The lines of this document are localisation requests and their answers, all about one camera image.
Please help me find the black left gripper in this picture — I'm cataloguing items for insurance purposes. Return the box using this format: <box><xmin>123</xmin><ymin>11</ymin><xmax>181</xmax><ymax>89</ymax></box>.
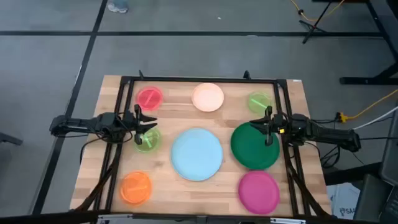
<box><xmin>122</xmin><ymin>104</ymin><xmax>158</xmax><ymax>146</ymax></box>

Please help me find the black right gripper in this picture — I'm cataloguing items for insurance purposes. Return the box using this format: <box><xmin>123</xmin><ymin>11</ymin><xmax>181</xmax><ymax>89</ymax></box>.
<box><xmin>249</xmin><ymin>105</ymin><xmax>293</xmax><ymax>147</ymax></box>

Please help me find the green translucent small plate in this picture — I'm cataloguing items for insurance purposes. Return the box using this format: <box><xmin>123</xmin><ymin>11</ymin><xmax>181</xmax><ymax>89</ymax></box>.
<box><xmin>134</xmin><ymin>126</ymin><xmax>162</xmax><ymax>154</ymax></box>
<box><xmin>248</xmin><ymin>91</ymin><xmax>273</xmax><ymax>114</ymax></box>

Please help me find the red translucent small plate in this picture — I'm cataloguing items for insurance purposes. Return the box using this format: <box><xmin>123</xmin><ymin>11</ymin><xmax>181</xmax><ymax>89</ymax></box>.
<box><xmin>135</xmin><ymin>86</ymin><xmax>164</xmax><ymax>111</ymax></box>

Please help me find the green bowl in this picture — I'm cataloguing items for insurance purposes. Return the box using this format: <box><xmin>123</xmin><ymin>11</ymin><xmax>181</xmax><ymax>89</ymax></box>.
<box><xmin>230</xmin><ymin>121</ymin><xmax>281</xmax><ymax>171</ymax></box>

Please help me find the light blue large plate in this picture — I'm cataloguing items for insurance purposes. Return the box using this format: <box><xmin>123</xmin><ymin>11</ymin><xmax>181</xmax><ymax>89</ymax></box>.
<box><xmin>170</xmin><ymin>128</ymin><xmax>224</xmax><ymax>182</ymax></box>

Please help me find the peach plastic plate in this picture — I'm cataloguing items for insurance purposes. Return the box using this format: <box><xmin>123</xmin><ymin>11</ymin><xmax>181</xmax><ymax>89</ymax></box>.
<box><xmin>191</xmin><ymin>82</ymin><xmax>225</xmax><ymax>113</ymax></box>

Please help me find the orange translucent plate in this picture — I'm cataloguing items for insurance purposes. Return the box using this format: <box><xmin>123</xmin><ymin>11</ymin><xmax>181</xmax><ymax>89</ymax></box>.
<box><xmin>119</xmin><ymin>170</ymin><xmax>153</xmax><ymax>206</ymax></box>

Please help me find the magenta plastic plate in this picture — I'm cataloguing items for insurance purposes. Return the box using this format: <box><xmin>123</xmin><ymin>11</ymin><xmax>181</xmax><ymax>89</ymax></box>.
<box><xmin>238</xmin><ymin>170</ymin><xmax>281</xmax><ymax>215</ymax></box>

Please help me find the black tripod stand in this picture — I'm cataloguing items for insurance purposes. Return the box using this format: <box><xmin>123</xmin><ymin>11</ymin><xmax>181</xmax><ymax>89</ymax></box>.
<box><xmin>298</xmin><ymin>0</ymin><xmax>334</xmax><ymax>45</ymax></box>

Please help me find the white cardboard box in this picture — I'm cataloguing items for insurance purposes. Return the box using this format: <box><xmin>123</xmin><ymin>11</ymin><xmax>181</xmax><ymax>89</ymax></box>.
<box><xmin>326</xmin><ymin>182</ymin><xmax>362</xmax><ymax>220</ymax></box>

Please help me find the person's shoe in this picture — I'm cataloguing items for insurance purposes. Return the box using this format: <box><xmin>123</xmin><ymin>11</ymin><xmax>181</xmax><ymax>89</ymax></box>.
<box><xmin>107</xmin><ymin>0</ymin><xmax>129</xmax><ymax>14</ymax></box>

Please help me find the black rig crossbar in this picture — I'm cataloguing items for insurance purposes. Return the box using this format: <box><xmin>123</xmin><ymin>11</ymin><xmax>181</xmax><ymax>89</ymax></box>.
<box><xmin>0</xmin><ymin>210</ymin><xmax>398</xmax><ymax>224</ymax></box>

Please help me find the dark grey chair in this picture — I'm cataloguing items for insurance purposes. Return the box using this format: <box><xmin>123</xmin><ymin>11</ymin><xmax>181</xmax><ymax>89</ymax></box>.
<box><xmin>353</xmin><ymin>108</ymin><xmax>398</xmax><ymax>224</ymax></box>

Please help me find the black furniture foot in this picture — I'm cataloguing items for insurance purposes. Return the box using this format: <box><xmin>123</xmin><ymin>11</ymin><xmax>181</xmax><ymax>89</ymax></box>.
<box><xmin>0</xmin><ymin>131</ymin><xmax>24</xmax><ymax>147</ymax></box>

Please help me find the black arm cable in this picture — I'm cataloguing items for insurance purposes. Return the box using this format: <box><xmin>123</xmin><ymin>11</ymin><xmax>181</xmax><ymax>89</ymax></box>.
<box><xmin>79</xmin><ymin>135</ymin><xmax>108</xmax><ymax>164</ymax></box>
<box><xmin>319</xmin><ymin>144</ymin><xmax>343</xmax><ymax>170</ymax></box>

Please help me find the black metal table frame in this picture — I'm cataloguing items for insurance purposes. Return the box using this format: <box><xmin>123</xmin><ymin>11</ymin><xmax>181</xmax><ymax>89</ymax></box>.
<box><xmin>70</xmin><ymin>69</ymin><xmax>332</xmax><ymax>219</ymax></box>

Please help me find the yellow extension cord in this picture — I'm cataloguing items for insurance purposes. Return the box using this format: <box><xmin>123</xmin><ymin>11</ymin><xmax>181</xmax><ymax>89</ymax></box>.
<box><xmin>338</xmin><ymin>88</ymin><xmax>398</xmax><ymax>123</ymax></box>

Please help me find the white cable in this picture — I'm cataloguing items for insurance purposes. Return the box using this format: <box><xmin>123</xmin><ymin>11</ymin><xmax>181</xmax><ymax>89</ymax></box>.
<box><xmin>353</xmin><ymin>105</ymin><xmax>398</xmax><ymax>131</ymax></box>

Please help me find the thin yellow floor cable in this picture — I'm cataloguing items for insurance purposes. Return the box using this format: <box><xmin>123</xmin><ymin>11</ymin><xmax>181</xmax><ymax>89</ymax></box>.
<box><xmin>290</xmin><ymin>0</ymin><xmax>346</xmax><ymax>22</ymax></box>

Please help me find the black desk leg frame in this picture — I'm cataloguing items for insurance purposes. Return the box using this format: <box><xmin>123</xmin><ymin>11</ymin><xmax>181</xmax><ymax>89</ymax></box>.
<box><xmin>338</xmin><ymin>0</ymin><xmax>398</xmax><ymax>86</ymax></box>

